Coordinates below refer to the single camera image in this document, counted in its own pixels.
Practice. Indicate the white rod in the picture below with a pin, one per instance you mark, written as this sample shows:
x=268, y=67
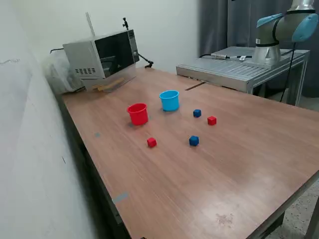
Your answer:
x=90, y=23

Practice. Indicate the blue plastic cup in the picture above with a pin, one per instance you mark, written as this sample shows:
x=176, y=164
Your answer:
x=170, y=103

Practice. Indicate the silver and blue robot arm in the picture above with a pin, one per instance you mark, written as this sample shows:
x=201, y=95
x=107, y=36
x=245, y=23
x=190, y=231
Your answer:
x=266, y=32

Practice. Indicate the red plastic cup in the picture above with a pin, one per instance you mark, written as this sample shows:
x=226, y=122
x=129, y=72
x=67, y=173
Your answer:
x=138, y=117

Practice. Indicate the clear plastic box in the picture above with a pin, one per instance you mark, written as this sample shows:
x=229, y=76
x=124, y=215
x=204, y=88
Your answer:
x=125, y=76

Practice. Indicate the long grey tape strip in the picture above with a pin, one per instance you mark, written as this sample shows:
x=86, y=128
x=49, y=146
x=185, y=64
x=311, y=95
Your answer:
x=120, y=197

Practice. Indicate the wooden stick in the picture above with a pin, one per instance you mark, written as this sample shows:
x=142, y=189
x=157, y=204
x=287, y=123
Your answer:
x=107, y=83
x=111, y=85

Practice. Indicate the red cube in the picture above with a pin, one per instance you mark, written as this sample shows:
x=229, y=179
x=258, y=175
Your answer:
x=211, y=121
x=151, y=142

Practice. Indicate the small tape piece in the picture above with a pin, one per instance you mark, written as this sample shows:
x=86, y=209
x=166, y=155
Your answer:
x=97, y=135

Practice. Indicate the aluminium robot base table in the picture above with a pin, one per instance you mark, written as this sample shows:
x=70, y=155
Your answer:
x=224, y=67

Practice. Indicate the silver microwave oven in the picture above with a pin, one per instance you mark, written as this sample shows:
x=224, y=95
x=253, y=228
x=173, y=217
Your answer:
x=82, y=57

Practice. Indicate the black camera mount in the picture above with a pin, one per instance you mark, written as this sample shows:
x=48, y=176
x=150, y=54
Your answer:
x=125, y=23

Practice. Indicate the clear plastic bag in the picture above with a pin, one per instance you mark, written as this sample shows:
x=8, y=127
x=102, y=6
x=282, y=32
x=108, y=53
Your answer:
x=59, y=74

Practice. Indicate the blue cube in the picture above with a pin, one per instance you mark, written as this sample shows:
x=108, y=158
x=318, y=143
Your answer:
x=197, y=113
x=194, y=141

